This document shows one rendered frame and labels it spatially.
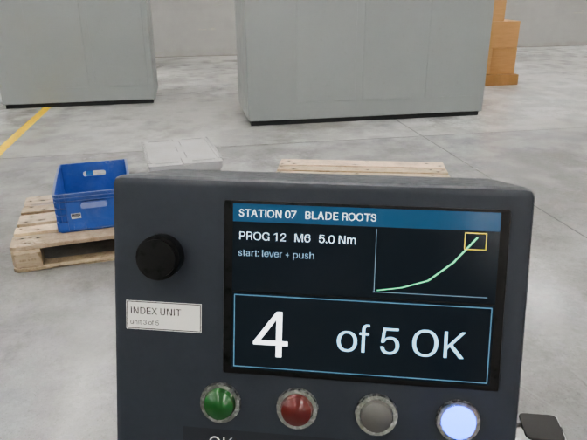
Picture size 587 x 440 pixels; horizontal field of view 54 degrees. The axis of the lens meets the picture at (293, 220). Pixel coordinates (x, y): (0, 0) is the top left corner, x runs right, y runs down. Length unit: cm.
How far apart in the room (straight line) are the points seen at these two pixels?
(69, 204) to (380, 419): 297
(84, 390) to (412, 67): 499
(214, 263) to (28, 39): 737
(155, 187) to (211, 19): 1225
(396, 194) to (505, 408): 15
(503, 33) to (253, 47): 426
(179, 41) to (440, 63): 720
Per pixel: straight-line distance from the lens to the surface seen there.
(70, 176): 382
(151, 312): 39
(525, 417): 50
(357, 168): 417
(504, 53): 914
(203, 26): 1261
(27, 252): 326
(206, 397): 39
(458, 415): 38
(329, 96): 620
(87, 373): 241
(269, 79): 605
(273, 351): 38
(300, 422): 38
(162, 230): 38
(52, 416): 225
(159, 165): 322
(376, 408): 38
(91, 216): 329
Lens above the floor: 137
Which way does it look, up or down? 22 degrees down
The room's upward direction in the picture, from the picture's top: straight up
